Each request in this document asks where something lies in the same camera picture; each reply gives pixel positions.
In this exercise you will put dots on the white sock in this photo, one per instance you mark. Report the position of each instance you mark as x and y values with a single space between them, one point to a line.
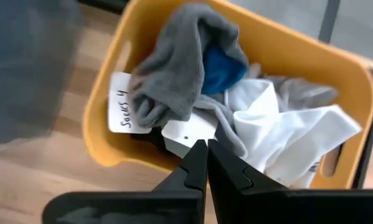
282 140

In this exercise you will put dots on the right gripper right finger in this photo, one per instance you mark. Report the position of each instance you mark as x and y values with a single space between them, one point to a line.
267 208

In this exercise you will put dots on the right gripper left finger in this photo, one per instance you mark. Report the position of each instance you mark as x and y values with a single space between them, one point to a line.
127 208

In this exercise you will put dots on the yellow plastic bin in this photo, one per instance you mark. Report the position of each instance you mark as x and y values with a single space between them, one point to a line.
282 40

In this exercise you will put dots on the dark grey blue-toed sock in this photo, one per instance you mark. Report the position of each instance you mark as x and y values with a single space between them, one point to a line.
173 77

